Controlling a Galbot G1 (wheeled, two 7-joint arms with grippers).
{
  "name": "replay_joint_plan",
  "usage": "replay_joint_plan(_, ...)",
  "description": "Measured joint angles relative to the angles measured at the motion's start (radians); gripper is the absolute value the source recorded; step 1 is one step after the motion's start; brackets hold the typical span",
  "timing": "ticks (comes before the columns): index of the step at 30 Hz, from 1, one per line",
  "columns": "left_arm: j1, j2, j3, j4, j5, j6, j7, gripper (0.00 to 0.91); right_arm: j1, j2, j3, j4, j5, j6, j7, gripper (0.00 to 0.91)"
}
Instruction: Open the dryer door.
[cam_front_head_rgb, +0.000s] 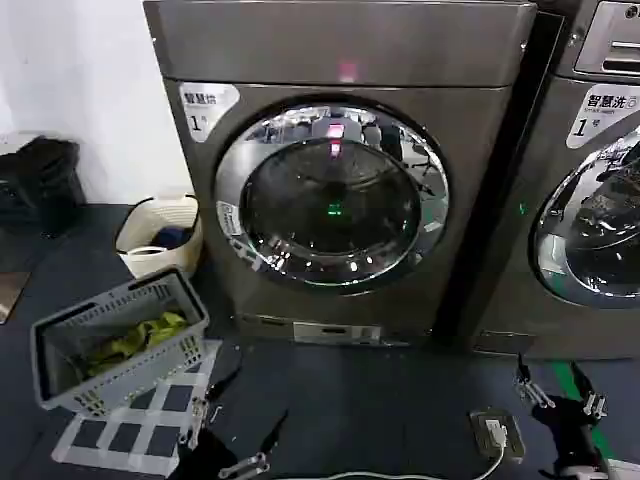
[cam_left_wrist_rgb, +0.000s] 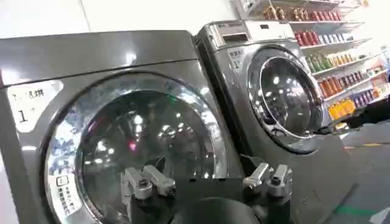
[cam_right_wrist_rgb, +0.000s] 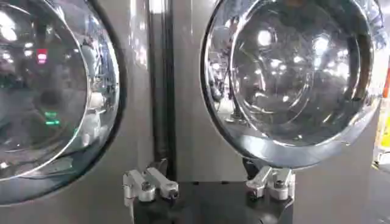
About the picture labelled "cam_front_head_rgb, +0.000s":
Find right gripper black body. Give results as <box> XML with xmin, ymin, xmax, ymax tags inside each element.
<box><xmin>528</xmin><ymin>393</ymin><xmax>609</xmax><ymax>474</ymax></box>

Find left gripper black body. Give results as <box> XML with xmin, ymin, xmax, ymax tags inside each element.
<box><xmin>171</xmin><ymin>426</ymin><xmax>242</xmax><ymax>480</ymax></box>

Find white tape grid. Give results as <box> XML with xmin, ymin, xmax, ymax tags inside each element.
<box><xmin>50</xmin><ymin>339</ymin><xmax>224</xmax><ymax>467</ymax></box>

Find grey dryer with sticker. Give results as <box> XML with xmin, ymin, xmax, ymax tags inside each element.
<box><xmin>142</xmin><ymin>0</ymin><xmax>566</xmax><ymax>352</ymax></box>

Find metal floor power socket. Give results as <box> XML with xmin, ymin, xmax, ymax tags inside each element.
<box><xmin>469</xmin><ymin>408</ymin><xmax>527</xmax><ymax>462</ymax></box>

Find grey slotted plastic basket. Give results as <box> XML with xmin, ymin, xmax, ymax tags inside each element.
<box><xmin>29</xmin><ymin>266</ymin><xmax>212</xmax><ymax>417</ymax></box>

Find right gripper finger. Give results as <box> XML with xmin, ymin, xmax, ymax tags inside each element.
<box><xmin>512</xmin><ymin>351</ymin><xmax>554</xmax><ymax>411</ymax></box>
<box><xmin>569</xmin><ymin>359</ymin><xmax>611</xmax><ymax>428</ymax></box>

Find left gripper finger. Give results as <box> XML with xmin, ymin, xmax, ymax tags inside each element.
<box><xmin>177</xmin><ymin>352</ymin><xmax>246</xmax><ymax>449</ymax></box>
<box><xmin>217</xmin><ymin>408</ymin><xmax>291</xmax><ymax>478</ymax></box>

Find dark blue clothes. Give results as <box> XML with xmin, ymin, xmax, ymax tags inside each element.
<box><xmin>149</xmin><ymin>225</ymin><xmax>195</xmax><ymax>250</ymax></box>

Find yellow-green garment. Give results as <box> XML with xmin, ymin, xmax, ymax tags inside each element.
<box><xmin>81</xmin><ymin>310</ymin><xmax>191</xmax><ymax>380</ymax></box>

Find white power cable with plug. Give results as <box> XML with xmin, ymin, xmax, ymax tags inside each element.
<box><xmin>343</xmin><ymin>418</ymin><xmax>510</xmax><ymax>480</ymax></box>

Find grey dryer with coin slot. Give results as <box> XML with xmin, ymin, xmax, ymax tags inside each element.
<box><xmin>468</xmin><ymin>0</ymin><xmax>640</xmax><ymax>360</ymax></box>

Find round glass dryer door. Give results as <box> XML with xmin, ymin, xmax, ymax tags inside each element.
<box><xmin>531</xmin><ymin>121</ymin><xmax>640</xmax><ymax>310</ymax></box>
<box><xmin>212</xmin><ymin>93</ymin><xmax>452</xmax><ymax>297</ymax></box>

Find cream plastic laundry basket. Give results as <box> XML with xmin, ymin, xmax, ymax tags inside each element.
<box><xmin>115</xmin><ymin>194</ymin><xmax>204</xmax><ymax>281</ymax></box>

